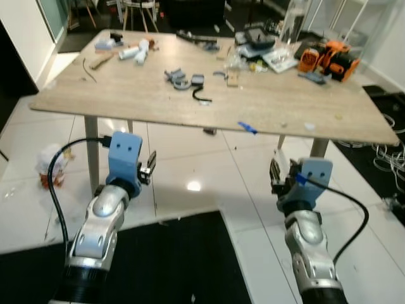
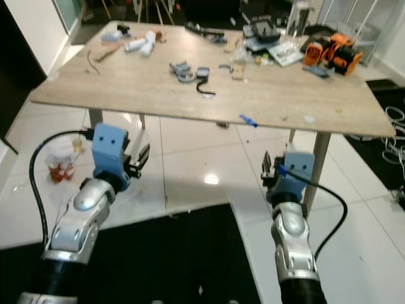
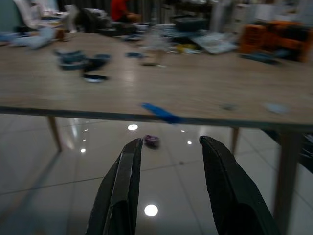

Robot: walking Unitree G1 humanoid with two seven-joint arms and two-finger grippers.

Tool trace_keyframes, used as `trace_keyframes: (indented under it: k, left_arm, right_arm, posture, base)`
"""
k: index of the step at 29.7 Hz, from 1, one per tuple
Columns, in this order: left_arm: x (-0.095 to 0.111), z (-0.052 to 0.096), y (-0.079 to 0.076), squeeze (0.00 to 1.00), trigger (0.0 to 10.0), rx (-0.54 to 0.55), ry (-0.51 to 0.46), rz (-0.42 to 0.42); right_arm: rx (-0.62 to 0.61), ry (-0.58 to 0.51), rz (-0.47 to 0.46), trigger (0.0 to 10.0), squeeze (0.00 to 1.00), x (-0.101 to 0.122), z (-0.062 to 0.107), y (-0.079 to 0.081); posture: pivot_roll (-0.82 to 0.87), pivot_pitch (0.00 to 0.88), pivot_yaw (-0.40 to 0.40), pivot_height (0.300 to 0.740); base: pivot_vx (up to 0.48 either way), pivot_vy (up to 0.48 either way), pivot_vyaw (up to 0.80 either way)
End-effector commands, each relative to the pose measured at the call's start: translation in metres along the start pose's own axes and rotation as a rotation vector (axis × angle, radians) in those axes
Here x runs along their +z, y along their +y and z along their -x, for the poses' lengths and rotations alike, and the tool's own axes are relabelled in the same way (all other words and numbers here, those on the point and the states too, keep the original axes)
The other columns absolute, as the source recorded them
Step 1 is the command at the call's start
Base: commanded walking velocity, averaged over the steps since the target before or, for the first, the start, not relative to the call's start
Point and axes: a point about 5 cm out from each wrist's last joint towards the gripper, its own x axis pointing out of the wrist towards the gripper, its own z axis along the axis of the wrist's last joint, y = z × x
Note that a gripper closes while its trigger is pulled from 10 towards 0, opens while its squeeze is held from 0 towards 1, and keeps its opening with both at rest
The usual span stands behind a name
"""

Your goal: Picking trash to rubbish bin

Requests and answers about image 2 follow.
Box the white plastic trash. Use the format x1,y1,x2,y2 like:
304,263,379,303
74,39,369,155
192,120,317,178
46,136,86,184

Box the blue tape piece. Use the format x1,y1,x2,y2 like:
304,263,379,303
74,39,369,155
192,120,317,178
239,114,259,127

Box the light wooden table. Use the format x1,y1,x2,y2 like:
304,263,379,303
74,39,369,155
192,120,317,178
30,20,396,213

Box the grey plastic parts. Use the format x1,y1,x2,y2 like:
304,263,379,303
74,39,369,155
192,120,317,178
169,61,196,83

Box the small wooden block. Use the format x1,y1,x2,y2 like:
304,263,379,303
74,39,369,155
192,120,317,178
231,63,246,80

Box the black floor carpet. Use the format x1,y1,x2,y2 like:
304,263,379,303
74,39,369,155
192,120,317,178
0,203,266,304

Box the flat grey part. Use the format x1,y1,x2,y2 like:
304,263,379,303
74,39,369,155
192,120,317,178
302,65,330,79

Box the brown wooden stick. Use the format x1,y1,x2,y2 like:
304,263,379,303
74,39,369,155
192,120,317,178
94,46,121,63

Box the white booklet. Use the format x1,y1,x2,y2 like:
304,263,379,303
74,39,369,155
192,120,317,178
269,43,304,67

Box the white roll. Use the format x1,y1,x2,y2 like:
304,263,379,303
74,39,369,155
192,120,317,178
143,30,158,58
125,37,149,53

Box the pale blue small box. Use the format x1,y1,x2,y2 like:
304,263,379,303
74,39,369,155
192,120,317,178
101,32,124,44

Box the orange black power tool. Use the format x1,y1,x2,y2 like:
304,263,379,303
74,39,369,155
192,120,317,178
302,33,363,75

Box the black tray device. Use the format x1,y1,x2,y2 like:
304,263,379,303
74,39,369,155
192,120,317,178
247,18,282,45

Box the long black bar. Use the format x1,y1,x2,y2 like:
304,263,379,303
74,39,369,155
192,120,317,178
185,22,228,42

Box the clear plastic container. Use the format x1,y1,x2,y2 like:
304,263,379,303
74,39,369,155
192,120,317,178
288,0,317,35

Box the wooden legged stool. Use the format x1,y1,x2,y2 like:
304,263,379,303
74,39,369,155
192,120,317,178
136,0,175,25

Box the pale grey right wrist camera mount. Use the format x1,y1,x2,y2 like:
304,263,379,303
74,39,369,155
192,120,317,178
280,152,316,198

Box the pale grey wrist camera mount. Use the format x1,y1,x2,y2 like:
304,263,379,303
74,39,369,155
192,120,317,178
92,123,131,178
280,152,316,198

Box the pale grey left wrist camera mount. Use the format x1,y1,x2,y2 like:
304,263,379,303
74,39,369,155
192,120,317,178
92,123,131,178

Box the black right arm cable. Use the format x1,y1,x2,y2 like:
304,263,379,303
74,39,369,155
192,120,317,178
282,168,349,260

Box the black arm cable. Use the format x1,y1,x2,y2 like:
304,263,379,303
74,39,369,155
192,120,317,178
282,168,349,260
29,130,96,248

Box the small black box with cable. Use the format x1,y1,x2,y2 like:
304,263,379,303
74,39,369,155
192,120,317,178
195,66,217,97

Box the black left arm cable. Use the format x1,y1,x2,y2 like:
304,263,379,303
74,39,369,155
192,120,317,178
29,130,96,248

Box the thin black wire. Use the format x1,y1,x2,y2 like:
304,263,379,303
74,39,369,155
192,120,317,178
87,51,101,75

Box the white floor cables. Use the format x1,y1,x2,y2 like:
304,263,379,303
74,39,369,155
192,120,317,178
383,104,405,153

